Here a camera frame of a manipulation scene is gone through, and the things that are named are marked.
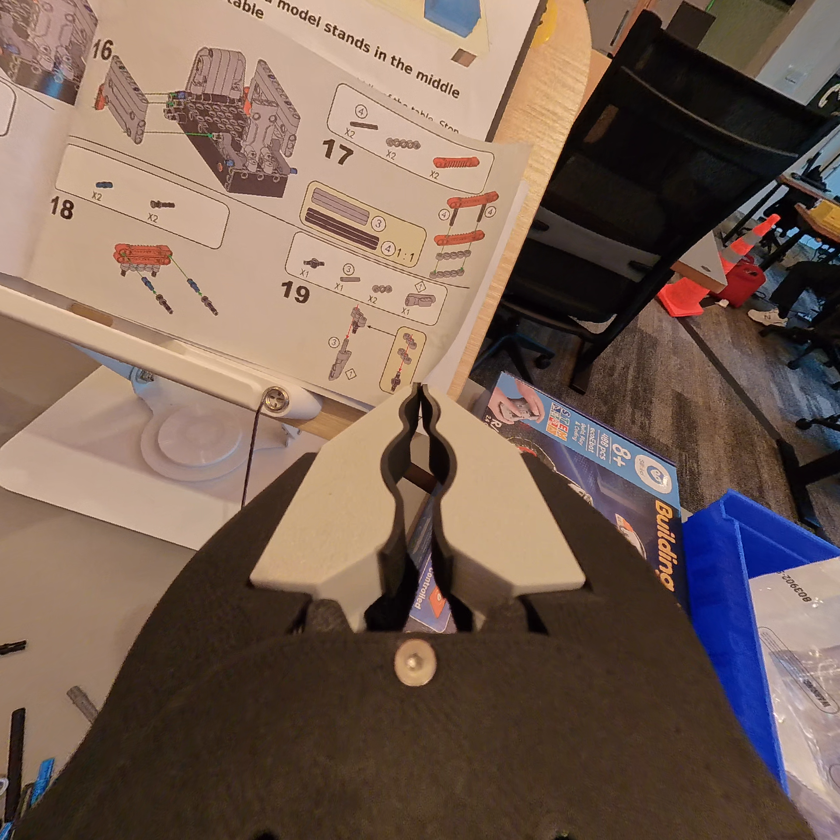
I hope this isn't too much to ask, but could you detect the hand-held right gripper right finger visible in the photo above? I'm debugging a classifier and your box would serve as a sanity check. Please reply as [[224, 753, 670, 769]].
[[422, 385, 587, 634]]

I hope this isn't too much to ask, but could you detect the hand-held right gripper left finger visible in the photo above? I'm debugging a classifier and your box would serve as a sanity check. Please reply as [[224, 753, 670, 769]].
[[249, 384, 421, 634]]

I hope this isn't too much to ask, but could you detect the robot kit box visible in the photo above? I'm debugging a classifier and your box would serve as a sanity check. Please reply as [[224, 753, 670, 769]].
[[407, 371, 691, 632]]

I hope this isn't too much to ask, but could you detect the blue plastic bin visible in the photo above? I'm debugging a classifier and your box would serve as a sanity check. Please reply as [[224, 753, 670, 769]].
[[682, 489, 840, 796]]

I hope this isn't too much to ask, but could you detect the orange traffic cone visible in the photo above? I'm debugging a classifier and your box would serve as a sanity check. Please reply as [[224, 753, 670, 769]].
[[721, 213, 783, 277], [656, 276, 715, 320]]

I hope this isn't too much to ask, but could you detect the instruction booklet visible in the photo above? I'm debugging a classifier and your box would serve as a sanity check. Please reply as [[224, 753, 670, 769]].
[[0, 0, 531, 411]]

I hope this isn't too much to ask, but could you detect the clear plastic bag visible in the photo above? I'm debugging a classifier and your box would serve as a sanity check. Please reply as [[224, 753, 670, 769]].
[[748, 558, 840, 840]]

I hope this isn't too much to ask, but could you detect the red canister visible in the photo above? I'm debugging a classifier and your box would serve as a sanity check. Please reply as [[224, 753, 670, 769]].
[[718, 258, 767, 308]]

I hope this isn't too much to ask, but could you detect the pile of plastic building pieces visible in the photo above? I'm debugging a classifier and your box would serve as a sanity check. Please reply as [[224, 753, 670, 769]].
[[0, 640, 99, 815]]

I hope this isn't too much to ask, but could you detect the wooden board document stand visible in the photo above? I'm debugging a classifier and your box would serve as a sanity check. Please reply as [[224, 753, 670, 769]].
[[0, 0, 593, 553]]

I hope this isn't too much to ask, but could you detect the black office chair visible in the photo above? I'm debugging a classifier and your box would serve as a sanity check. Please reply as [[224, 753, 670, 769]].
[[472, 10, 834, 395]]

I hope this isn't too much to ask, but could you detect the white instruction sheet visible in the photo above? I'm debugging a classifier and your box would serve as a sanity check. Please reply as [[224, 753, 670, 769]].
[[217, 0, 551, 142]]

